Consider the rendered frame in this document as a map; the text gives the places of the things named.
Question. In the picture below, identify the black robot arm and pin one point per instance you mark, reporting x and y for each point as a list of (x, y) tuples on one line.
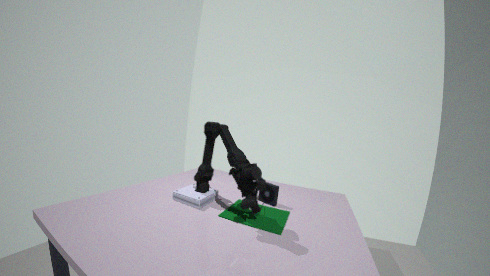
[(243, 170)]

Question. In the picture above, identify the black fan cable with plug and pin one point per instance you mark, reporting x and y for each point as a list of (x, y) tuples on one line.
[(254, 212)]

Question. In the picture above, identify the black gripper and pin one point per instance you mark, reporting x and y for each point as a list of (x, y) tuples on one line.
[(251, 199)]

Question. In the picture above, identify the black cooling fan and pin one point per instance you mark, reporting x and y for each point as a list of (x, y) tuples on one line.
[(270, 195)]

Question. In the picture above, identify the green circuit board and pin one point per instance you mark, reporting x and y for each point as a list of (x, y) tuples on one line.
[(269, 219)]

